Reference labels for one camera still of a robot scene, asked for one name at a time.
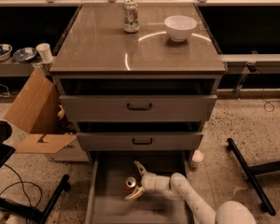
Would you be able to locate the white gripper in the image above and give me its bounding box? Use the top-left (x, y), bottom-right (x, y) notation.
top-left (125, 161), bottom-right (160, 201)

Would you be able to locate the orange coke can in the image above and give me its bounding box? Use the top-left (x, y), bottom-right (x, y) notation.
top-left (124, 176), bottom-right (137, 194)

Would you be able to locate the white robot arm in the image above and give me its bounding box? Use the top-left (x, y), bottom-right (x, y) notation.
top-left (125, 161), bottom-right (257, 224)

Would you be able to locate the open bottom drawer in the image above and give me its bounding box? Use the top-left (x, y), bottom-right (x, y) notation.
top-left (85, 151), bottom-right (194, 224)

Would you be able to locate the grey drawer cabinet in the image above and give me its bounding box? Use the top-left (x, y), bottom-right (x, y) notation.
top-left (49, 2), bottom-right (227, 154)

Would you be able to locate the white green soda can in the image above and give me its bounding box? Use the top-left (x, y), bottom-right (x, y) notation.
top-left (123, 0), bottom-right (139, 33)

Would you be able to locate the white small container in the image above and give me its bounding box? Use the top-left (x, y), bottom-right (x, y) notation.
top-left (189, 149), bottom-right (203, 168)

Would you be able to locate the black stand leg right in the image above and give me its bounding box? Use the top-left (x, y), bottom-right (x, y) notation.
top-left (227, 138), bottom-right (280, 216)

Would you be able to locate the black stand leg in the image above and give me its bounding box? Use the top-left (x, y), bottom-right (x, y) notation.
top-left (0, 175), bottom-right (71, 224)
top-left (227, 138), bottom-right (280, 216)

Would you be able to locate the brown cardboard box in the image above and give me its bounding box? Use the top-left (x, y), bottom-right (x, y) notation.
top-left (5, 70), bottom-right (89, 162)

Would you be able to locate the black stand leg left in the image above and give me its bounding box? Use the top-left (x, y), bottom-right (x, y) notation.
top-left (0, 175), bottom-right (71, 224)

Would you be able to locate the white paper cup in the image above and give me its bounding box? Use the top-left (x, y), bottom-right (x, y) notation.
top-left (36, 43), bottom-right (53, 63)

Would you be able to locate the blue patterned bowl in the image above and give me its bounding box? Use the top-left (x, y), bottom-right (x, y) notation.
top-left (13, 48), bottom-right (37, 63)

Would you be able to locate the middle drawer with handle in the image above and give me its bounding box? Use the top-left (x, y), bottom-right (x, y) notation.
top-left (77, 132), bottom-right (203, 151)

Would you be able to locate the drawer with handle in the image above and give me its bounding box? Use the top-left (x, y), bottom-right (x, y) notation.
top-left (77, 132), bottom-right (203, 151)
top-left (60, 95), bottom-right (217, 122)

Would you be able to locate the top drawer with handle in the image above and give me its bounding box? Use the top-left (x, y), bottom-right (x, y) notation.
top-left (60, 95), bottom-right (217, 122)

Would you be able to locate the black cable on floor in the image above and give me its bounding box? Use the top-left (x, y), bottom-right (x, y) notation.
top-left (0, 154), bottom-right (44, 210)

